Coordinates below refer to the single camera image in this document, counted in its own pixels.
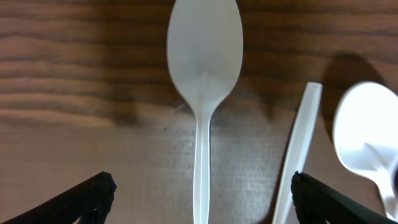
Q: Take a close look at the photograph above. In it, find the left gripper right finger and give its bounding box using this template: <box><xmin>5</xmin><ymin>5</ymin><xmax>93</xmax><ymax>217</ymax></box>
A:
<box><xmin>291</xmin><ymin>172</ymin><xmax>396</xmax><ymax>224</ymax></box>

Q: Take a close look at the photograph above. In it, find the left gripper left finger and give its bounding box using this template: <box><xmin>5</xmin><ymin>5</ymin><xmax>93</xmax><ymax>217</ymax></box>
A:
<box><xmin>3</xmin><ymin>172</ymin><xmax>117</xmax><ymax>224</ymax></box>

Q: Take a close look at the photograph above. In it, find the white plastic spoon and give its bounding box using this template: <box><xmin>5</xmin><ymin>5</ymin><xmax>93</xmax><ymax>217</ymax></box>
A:
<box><xmin>167</xmin><ymin>0</ymin><xmax>243</xmax><ymax>224</ymax></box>

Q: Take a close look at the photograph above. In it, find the white spoon bowl down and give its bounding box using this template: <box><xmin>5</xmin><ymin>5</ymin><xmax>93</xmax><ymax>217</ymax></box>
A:
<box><xmin>272</xmin><ymin>82</ymin><xmax>323</xmax><ymax>224</ymax></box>

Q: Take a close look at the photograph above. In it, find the white spoon crossed under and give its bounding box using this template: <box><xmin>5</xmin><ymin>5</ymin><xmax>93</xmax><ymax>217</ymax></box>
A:
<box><xmin>332</xmin><ymin>82</ymin><xmax>397</xmax><ymax>221</ymax></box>

